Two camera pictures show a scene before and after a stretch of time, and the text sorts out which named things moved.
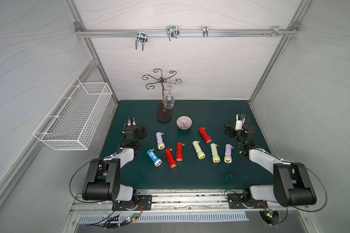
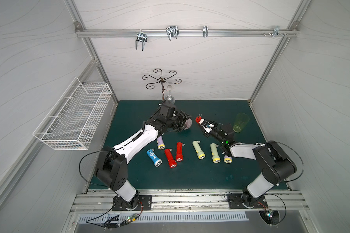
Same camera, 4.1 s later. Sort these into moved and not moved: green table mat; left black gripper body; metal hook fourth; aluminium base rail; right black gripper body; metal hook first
Moved: right black gripper body; left black gripper body
Not moved: metal hook fourth; green table mat; metal hook first; aluminium base rail
